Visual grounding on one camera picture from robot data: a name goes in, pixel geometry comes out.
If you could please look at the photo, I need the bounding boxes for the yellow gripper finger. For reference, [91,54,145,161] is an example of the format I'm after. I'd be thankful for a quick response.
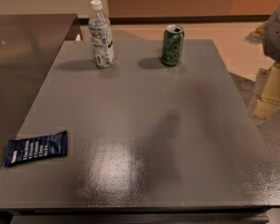
[248,61,280,119]

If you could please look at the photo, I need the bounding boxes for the clear plastic water bottle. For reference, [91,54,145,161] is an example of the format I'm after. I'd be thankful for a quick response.
[88,0,115,68]

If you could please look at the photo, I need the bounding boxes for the green soda can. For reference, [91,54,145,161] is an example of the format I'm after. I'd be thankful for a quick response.
[161,24,185,66]

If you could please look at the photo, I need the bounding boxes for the dark blue snack packet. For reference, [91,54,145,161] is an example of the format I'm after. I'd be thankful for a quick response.
[4,131,68,167]

